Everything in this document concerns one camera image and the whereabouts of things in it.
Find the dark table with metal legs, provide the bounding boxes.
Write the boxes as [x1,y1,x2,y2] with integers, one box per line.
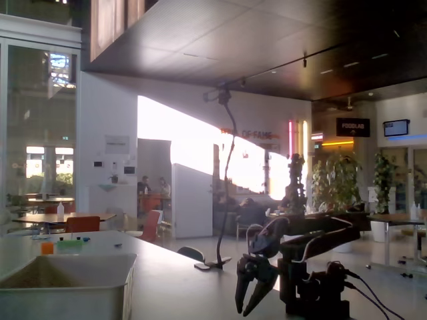
[366,213,427,278]

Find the orange chair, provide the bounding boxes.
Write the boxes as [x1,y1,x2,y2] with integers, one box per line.
[65,215,101,233]

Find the white partition panel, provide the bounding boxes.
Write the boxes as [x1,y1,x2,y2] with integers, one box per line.
[171,163,214,239]

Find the black USB cable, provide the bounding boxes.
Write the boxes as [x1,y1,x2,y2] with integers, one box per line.
[343,269,407,320]

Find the red chair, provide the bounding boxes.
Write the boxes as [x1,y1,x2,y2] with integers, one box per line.
[137,209,162,243]

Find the black foodlab sign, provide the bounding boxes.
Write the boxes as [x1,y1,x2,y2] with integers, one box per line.
[336,117,372,138]

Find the tall dark plant column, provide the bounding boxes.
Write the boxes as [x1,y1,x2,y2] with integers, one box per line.
[288,153,307,219]

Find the white plastic bin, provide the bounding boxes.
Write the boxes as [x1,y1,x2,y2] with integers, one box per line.
[0,253,138,320]

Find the tall plant in white pot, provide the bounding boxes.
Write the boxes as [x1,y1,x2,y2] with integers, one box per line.
[370,152,397,243]

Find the white neon tube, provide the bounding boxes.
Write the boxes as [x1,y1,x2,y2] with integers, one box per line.
[301,120,309,162]

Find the dark sofa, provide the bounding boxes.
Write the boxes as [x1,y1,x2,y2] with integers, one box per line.
[213,197,278,235]

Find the dark teal perforated chair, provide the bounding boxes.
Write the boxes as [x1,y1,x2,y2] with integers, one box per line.
[177,246,205,263]

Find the large leafy indoor plant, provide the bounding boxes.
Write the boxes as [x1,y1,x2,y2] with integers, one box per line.
[311,152,364,225]

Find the seated person in light top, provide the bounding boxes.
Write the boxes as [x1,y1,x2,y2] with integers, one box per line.
[158,176,172,197]

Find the wall monitor screen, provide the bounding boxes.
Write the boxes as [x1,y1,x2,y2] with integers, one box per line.
[382,119,411,138]

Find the black gooseneck clamp holder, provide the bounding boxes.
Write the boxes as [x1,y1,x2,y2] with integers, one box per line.
[194,85,246,271]

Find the person lounging on sofa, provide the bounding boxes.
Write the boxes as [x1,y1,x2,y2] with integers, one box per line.
[232,197,265,219]

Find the wooden cafe table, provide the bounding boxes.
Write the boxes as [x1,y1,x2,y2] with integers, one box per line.
[27,196,75,205]
[12,212,117,235]

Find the green block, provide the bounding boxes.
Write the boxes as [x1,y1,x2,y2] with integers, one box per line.
[56,239,85,253]

